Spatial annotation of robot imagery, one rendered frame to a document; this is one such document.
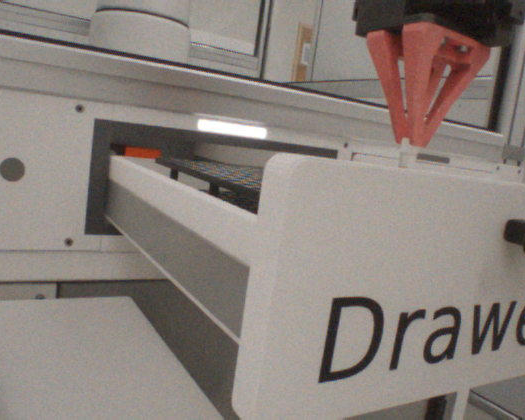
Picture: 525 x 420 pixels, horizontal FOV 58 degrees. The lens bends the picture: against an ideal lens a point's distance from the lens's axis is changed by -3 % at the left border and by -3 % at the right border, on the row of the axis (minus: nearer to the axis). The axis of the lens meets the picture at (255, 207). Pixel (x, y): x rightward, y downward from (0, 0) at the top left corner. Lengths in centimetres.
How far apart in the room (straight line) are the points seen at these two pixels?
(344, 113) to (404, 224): 41
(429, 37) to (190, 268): 20
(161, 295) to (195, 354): 9
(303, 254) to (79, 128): 34
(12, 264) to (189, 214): 25
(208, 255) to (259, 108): 31
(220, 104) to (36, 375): 31
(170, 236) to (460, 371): 19
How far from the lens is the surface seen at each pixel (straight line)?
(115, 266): 52
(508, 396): 217
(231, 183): 33
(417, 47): 33
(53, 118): 48
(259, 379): 19
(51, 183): 49
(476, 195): 24
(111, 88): 49
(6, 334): 42
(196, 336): 59
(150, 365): 38
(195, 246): 28
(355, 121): 63
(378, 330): 22
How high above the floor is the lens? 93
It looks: 8 degrees down
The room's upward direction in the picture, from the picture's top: 8 degrees clockwise
